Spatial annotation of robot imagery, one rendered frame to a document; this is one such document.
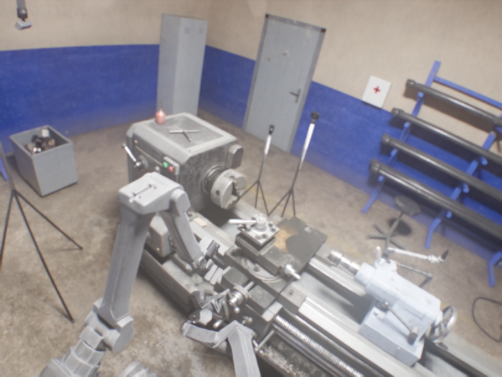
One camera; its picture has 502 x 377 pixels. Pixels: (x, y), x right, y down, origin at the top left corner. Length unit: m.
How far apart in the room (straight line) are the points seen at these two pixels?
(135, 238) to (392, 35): 4.08
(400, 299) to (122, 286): 1.26
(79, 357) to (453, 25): 4.37
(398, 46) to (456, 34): 0.73
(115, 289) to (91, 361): 0.19
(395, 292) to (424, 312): 0.17
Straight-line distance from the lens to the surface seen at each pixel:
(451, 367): 2.12
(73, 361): 0.80
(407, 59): 4.26
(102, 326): 0.79
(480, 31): 4.25
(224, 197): 1.75
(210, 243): 1.02
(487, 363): 2.18
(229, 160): 1.93
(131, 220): 0.60
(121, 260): 0.66
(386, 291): 1.54
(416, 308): 1.57
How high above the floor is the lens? 2.14
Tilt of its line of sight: 34 degrees down
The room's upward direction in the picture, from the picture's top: 15 degrees clockwise
